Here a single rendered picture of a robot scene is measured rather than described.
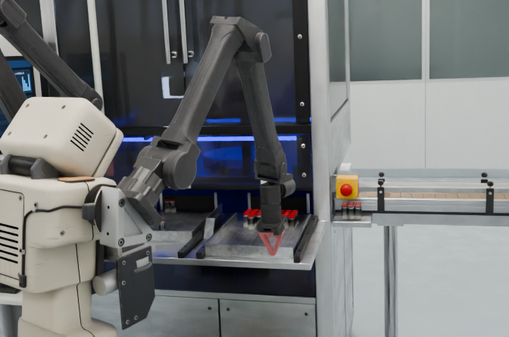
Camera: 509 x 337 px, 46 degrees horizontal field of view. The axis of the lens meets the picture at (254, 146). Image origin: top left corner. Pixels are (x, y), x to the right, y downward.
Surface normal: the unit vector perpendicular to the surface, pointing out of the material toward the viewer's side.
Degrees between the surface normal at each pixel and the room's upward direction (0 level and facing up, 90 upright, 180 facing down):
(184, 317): 90
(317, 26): 90
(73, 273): 90
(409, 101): 90
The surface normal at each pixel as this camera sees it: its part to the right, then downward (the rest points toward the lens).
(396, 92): -0.22, 0.17
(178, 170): 0.85, 0.15
